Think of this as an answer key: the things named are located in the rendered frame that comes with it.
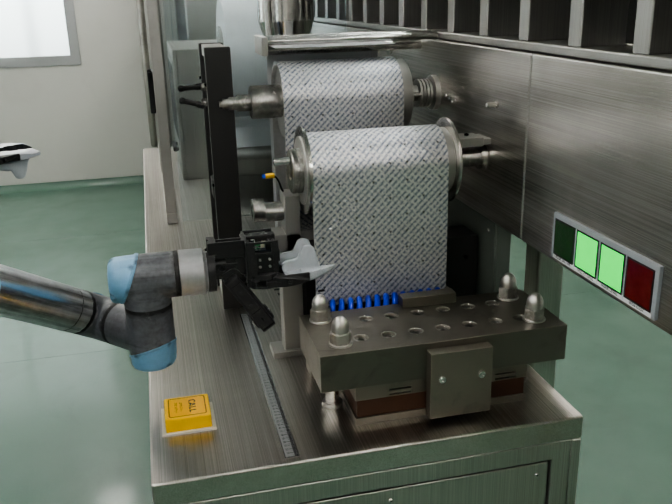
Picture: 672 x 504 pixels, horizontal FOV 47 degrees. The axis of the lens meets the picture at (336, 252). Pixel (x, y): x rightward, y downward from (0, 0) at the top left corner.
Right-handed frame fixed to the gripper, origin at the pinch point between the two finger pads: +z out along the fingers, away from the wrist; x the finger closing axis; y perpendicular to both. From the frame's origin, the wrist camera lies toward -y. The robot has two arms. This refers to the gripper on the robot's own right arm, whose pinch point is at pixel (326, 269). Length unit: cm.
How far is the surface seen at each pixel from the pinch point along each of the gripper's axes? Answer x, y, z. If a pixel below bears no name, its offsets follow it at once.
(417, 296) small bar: -6.1, -4.2, 14.1
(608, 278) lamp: -35.7, 8.0, 30.0
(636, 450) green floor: 80, -109, 126
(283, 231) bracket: 8.8, 4.7, -5.7
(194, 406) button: -10.4, -16.6, -24.2
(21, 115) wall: 556, -46, -130
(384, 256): -0.2, 1.4, 10.1
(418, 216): -0.2, 8.0, 16.2
